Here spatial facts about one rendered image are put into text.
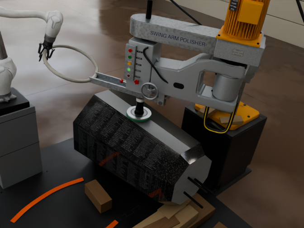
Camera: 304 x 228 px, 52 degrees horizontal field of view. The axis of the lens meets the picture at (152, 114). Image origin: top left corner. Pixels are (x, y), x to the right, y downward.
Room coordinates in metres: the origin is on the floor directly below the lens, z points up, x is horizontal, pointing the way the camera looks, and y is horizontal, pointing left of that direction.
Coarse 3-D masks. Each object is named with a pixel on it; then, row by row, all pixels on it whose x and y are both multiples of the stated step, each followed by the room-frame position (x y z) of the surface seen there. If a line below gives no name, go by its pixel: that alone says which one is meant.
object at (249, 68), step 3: (264, 48) 2.59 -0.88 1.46; (261, 57) 2.59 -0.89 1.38; (249, 66) 2.52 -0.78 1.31; (252, 66) 2.53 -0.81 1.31; (255, 66) 2.54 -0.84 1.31; (258, 66) 2.59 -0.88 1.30; (246, 69) 2.27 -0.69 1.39; (249, 69) 2.52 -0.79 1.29; (255, 69) 2.55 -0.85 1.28; (246, 72) 2.24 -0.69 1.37; (249, 72) 2.52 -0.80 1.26; (243, 78) 2.26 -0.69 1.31
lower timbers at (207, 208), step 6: (198, 198) 2.08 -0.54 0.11; (186, 204) 1.98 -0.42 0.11; (192, 204) 1.99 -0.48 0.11; (204, 204) 2.01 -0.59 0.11; (210, 204) 2.02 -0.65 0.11; (198, 210) 1.93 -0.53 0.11; (204, 210) 1.94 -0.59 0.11; (210, 210) 1.95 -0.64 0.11; (198, 216) 1.87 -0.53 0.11; (204, 216) 1.87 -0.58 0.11; (210, 216) 1.94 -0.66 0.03; (198, 222) 1.82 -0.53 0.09
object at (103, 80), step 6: (96, 72) 2.43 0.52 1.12; (90, 78) 2.32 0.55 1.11; (96, 78) 2.40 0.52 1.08; (102, 78) 2.41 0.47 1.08; (108, 78) 2.40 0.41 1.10; (114, 78) 2.38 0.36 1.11; (96, 84) 2.30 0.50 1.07; (102, 84) 2.29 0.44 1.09; (108, 84) 2.27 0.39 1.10; (114, 84) 2.26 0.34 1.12; (120, 84) 2.36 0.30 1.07; (120, 90) 2.24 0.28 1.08; (126, 90) 2.23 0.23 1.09; (138, 96) 2.20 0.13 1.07; (150, 96) 2.17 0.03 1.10; (168, 96) 2.24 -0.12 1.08; (156, 102) 2.15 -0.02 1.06
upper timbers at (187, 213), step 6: (180, 210) 1.83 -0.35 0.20; (186, 210) 1.83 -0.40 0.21; (192, 210) 1.84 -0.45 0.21; (150, 216) 1.72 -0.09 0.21; (156, 216) 1.73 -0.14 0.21; (162, 216) 1.74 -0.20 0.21; (180, 216) 1.76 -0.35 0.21; (186, 216) 1.77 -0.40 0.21; (192, 216) 1.77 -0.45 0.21; (144, 222) 1.65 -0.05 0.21; (150, 222) 1.66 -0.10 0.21; (180, 222) 1.70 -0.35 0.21; (186, 222) 1.71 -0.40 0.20; (192, 222) 1.78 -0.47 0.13
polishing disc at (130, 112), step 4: (128, 108) 2.30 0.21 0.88; (132, 108) 2.31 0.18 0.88; (144, 108) 2.33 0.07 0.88; (128, 112) 2.23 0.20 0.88; (132, 112) 2.24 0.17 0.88; (144, 112) 2.26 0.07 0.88; (148, 112) 2.27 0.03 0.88; (128, 116) 2.19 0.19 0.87; (132, 116) 2.18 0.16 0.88; (136, 116) 2.19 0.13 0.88; (140, 116) 2.19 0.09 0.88; (144, 116) 2.20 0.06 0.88; (148, 116) 2.21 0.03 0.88
